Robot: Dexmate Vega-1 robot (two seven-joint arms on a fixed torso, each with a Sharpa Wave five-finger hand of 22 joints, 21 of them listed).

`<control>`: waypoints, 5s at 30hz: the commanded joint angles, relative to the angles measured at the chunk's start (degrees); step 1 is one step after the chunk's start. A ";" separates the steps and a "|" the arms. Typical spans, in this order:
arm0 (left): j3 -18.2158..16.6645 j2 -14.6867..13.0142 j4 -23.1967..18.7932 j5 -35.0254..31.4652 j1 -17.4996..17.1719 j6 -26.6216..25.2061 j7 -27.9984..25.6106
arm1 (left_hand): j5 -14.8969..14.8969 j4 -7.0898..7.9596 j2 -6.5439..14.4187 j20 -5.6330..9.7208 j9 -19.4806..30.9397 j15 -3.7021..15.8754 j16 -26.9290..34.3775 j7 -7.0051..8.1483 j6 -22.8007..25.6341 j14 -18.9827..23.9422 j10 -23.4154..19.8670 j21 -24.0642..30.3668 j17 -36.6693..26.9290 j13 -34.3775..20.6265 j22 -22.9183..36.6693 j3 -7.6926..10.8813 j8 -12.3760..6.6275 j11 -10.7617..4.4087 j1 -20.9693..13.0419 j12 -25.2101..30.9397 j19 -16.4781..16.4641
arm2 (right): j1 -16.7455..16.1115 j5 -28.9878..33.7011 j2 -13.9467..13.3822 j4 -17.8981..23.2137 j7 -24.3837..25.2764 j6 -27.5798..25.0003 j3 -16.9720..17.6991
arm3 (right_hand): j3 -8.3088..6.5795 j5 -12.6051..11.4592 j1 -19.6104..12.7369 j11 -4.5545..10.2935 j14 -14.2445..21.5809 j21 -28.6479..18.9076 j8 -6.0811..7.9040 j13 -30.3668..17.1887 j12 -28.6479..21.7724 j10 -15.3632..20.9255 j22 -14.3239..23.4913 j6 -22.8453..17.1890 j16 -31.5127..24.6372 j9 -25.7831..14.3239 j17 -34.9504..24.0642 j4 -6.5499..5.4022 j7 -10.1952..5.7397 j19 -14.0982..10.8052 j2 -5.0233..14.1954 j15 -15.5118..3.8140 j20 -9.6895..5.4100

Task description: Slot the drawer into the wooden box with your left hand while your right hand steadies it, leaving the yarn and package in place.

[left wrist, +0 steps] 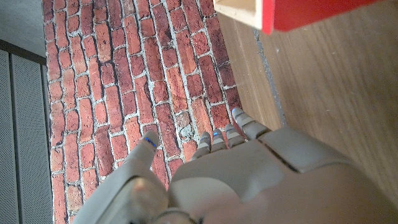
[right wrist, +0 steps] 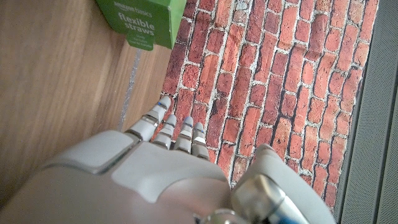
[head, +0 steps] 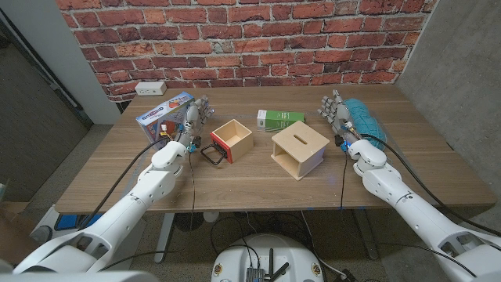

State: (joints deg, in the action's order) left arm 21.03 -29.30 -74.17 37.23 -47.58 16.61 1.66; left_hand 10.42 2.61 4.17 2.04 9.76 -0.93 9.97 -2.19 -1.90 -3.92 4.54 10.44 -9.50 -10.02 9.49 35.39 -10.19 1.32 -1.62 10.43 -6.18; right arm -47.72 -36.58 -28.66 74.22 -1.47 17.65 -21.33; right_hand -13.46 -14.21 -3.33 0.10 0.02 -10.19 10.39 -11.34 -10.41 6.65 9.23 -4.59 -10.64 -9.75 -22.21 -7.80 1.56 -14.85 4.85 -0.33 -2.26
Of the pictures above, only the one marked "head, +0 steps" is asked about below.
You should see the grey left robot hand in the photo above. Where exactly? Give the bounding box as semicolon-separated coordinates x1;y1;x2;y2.
175;95;215;150

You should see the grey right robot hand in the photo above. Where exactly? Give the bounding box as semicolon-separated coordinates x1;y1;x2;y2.
317;89;363;149

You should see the wooden box with slot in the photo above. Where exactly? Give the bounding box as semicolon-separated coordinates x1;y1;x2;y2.
270;120;331;182

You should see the wooden drawer with red front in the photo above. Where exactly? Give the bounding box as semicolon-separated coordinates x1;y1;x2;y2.
200;118;254;166

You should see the teal yarn skein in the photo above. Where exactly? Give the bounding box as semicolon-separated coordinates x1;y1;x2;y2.
342;97;388;152

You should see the green and white package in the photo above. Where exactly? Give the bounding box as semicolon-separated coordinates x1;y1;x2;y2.
256;109;305;133

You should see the grey torso electronics box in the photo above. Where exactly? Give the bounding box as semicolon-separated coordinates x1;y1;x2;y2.
245;267;265;282

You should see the colourful toy carton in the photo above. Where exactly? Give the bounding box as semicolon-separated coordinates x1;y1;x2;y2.
135;91;196;151

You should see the white power outlet strip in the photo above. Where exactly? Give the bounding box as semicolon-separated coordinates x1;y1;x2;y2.
134;81;168;97

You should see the dark round floor object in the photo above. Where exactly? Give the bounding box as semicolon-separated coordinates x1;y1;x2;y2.
174;212;204;233

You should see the printed brick backdrop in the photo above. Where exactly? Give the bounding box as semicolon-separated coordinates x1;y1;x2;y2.
56;0;439;103

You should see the white table leg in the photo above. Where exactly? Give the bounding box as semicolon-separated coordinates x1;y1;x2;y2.
153;212;176;264

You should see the dark grey table leg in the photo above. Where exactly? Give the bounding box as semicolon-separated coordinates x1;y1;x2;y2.
351;209;380;261

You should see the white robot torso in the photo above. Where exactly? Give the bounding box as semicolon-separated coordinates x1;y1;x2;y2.
210;233;326;282

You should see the blue and black floor item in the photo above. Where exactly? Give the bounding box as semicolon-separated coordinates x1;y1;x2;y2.
53;213;103;232

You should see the grey sneaker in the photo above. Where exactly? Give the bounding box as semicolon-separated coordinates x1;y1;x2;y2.
30;225;53;244

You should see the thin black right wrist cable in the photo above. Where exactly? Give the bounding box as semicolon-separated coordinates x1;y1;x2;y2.
339;150;349;208

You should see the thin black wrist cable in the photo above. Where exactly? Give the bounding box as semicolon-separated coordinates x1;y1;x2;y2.
188;150;196;232
339;150;349;208

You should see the thin black left wrist cable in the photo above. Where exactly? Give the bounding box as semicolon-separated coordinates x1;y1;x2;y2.
188;150;196;232

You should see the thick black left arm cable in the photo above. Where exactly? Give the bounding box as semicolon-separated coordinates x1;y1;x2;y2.
77;136;171;231

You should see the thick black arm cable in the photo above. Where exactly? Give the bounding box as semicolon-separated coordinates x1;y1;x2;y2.
77;136;171;231
358;132;501;238

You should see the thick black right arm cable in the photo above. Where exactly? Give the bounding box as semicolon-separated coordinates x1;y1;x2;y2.
358;132;501;238

